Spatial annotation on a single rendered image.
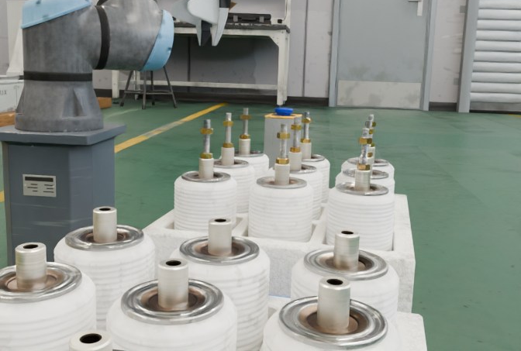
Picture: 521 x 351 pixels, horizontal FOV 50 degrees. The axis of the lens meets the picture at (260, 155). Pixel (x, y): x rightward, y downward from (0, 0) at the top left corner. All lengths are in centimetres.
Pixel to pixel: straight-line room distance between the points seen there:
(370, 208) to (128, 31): 54
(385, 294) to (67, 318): 25
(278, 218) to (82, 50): 46
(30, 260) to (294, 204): 43
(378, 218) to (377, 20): 511
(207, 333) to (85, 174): 64
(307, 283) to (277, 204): 32
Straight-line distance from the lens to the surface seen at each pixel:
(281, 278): 79
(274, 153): 121
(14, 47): 444
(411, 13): 590
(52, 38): 102
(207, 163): 85
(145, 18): 107
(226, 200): 83
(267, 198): 80
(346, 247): 50
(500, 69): 601
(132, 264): 55
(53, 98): 101
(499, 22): 602
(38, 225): 104
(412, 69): 588
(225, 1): 82
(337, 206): 79
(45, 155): 101
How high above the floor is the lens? 43
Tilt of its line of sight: 10 degrees down
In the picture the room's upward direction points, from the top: 2 degrees clockwise
